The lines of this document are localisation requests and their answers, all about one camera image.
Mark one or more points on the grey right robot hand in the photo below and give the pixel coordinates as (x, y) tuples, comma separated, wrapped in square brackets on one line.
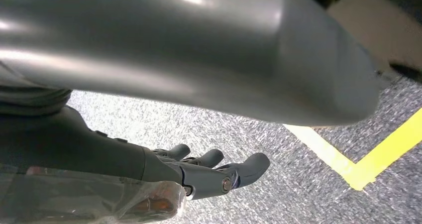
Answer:
[(66, 150)]

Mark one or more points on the grey robot body shell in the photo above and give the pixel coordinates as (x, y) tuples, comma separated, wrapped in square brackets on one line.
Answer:
[(197, 57)]

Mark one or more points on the yellow floor tape outline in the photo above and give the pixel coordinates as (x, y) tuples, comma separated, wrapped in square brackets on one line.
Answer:
[(359, 176)]

